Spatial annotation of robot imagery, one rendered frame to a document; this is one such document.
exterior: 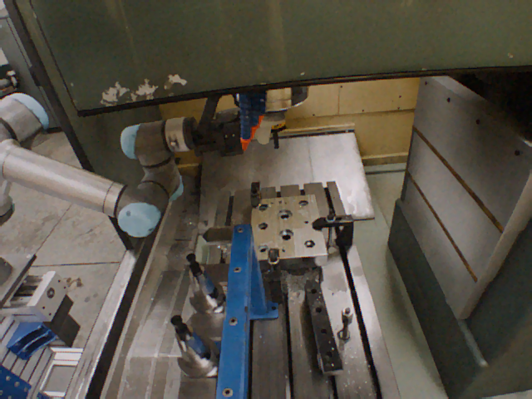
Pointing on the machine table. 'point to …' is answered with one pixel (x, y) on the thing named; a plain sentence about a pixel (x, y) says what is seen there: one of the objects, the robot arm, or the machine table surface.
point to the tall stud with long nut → (346, 322)
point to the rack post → (266, 309)
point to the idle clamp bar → (326, 355)
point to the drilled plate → (298, 256)
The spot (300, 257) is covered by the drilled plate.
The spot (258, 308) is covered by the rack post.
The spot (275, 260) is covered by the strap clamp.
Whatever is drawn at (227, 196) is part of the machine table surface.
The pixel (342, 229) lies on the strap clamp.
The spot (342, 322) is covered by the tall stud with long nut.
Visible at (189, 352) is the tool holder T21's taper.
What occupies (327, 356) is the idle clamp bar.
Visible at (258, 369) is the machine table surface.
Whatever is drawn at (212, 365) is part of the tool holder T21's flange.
